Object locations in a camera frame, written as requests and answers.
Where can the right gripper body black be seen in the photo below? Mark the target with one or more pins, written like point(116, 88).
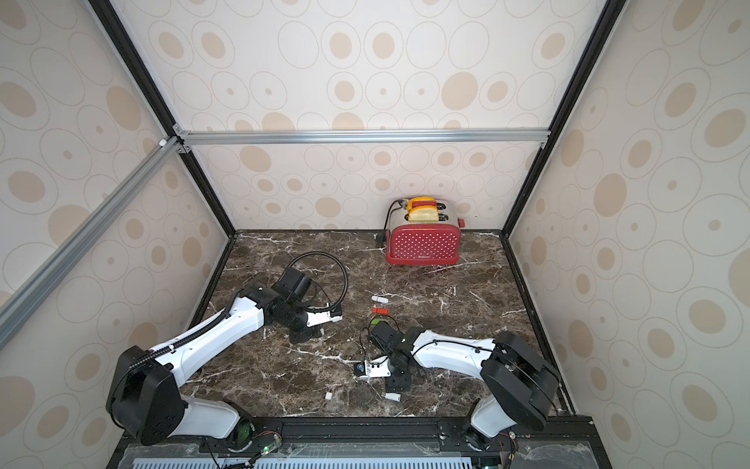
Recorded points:
point(395, 375)

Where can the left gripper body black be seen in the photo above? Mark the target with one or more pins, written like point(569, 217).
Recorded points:
point(297, 319)

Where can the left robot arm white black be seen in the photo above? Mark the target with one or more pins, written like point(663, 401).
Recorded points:
point(145, 398)

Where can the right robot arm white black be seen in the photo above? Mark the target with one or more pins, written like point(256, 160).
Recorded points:
point(521, 383)

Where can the yellow toast front slice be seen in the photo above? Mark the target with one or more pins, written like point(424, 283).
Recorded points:
point(424, 214)

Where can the yellow toast slice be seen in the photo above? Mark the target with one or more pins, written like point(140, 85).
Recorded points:
point(424, 214)
point(418, 202)

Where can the yellow toast back slice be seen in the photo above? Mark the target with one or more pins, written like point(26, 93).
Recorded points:
point(418, 202)

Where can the horizontal aluminium rail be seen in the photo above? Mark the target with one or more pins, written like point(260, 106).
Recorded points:
point(351, 137)

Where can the left diagonal aluminium rail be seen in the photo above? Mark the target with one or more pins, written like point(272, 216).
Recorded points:
point(34, 292)

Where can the left black frame post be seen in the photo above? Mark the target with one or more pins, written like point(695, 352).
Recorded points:
point(105, 13)

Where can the black frame post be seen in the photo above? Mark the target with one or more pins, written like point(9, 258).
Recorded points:
point(595, 45)
point(105, 13)

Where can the right black frame post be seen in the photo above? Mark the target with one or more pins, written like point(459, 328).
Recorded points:
point(595, 45)

